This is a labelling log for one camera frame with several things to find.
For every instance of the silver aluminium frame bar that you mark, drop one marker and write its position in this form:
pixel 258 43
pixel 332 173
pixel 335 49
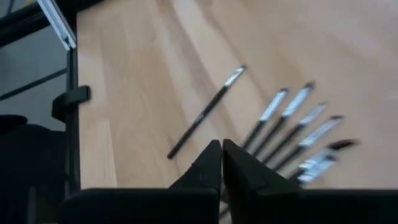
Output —
pixel 59 25

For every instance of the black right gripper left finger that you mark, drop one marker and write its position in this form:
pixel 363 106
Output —
pixel 140 207

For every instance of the black brush brown bristles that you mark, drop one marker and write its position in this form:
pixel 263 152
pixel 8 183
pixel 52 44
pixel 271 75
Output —
pixel 342 144

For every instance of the thin black pointed makeup brush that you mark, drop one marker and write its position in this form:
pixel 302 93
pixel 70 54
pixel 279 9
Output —
pixel 202 116

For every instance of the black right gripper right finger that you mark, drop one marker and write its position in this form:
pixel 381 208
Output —
pixel 280 205

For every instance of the black brush long silver ferrule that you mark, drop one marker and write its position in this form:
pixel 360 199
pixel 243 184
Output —
pixel 270 110

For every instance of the black table camera mount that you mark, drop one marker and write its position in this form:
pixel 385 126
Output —
pixel 71 99

